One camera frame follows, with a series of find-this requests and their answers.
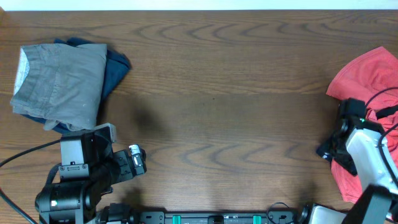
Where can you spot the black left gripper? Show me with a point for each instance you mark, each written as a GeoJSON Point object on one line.
{"type": "Point", "coordinates": [127, 171]}

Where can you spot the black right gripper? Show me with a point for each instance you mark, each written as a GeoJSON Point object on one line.
{"type": "Point", "coordinates": [349, 165]}

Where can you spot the red orange t-shirt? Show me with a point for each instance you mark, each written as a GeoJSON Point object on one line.
{"type": "Point", "coordinates": [361, 79]}

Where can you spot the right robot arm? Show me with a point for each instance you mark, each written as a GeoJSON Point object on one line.
{"type": "Point", "coordinates": [360, 147]}

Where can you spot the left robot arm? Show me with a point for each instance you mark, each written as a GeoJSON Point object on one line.
{"type": "Point", "coordinates": [88, 171]}

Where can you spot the black garment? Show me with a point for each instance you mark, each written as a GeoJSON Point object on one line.
{"type": "Point", "coordinates": [335, 150]}

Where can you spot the folded navy blue garment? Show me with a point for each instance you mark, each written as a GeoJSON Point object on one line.
{"type": "Point", "coordinates": [117, 65]}

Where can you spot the folded grey shorts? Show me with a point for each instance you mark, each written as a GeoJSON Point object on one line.
{"type": "Point", "coordinates": [60, 83]}

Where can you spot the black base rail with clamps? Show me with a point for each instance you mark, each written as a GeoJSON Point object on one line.
{"type": "Point", "coordinates": [202, 217]}

